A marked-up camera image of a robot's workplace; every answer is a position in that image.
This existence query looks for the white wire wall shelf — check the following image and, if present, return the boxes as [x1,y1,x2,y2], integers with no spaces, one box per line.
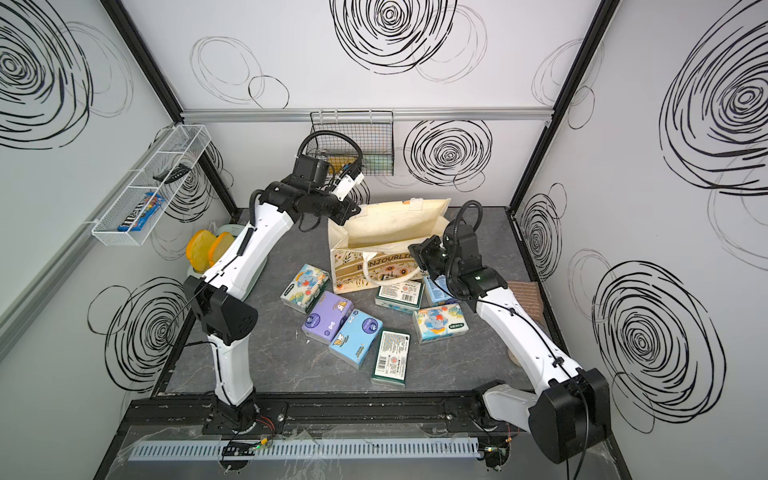
[91,124,211,247]

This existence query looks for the yellow toast slice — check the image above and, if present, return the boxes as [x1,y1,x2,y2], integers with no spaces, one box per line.
[185,230,216,273]
[207,232,236,267]

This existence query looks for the light blue tissue pack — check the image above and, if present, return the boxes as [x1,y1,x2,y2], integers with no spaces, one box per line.
[329,309,383,369]

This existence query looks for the green item in basket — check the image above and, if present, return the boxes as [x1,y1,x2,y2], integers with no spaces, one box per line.
[363,154,394,176]

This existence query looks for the grey slotted cable duct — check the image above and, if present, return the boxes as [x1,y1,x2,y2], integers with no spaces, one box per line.
[128,438,481,461]

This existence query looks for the left yellow toast slice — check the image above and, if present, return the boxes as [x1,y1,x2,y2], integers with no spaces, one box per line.
[185,230,216,273]

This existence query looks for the green white tissue pack under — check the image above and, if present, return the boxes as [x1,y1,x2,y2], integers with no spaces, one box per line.
[374,280,423,314]

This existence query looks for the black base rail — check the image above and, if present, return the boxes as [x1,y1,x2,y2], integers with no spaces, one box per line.
[120,390,507,435]

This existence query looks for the floral tissue pack left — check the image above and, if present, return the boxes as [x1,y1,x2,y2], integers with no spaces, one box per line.
[280,264,331,313]

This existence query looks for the floral tissue pack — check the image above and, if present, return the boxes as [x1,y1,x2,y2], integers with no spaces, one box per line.
[280,264,331,313]
[413,303,469,343]

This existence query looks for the beige round disc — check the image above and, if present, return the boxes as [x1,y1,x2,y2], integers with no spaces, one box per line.
[507,349,522,368]

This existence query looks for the purple tissue pack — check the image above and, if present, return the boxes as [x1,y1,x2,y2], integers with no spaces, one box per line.
[302,291,354,345]

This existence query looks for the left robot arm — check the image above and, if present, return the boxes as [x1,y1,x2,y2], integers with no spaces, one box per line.
[183,154,364,433]

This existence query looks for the floral canvas tote bag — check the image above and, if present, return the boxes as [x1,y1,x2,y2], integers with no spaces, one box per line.
[328,198,451,294]

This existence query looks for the blue labelled tissue pack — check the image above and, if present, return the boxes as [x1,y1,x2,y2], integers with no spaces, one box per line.
[423,275,458,307]

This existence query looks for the green tissue pack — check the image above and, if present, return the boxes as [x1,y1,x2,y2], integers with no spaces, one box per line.
[371,329,411,388]

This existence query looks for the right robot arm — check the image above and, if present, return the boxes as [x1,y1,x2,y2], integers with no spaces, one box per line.
[409,200,611,464]

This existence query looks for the right yellow toast slice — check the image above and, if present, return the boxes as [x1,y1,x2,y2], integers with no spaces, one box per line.
[207,232,236,267]

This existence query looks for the blue candy packet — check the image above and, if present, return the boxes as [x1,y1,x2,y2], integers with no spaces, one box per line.
[117,192,165,232]

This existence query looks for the black remote on shelf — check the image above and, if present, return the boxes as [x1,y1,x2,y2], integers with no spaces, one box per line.
[153,164,191,185]

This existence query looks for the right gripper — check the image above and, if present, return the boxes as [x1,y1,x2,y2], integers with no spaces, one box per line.
[410,234,461,281]

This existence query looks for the mint green toaster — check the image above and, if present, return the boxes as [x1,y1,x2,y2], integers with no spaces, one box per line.
[187,224,267,300]

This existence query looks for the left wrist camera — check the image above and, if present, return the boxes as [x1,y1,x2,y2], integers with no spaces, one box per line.
[331,165,364,201]

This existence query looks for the black wire wall basket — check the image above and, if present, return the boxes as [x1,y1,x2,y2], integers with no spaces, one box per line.
[305,110,395,164]

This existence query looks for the floral tissue pack right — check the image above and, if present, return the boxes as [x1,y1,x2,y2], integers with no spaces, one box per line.
[413,303,469,343]

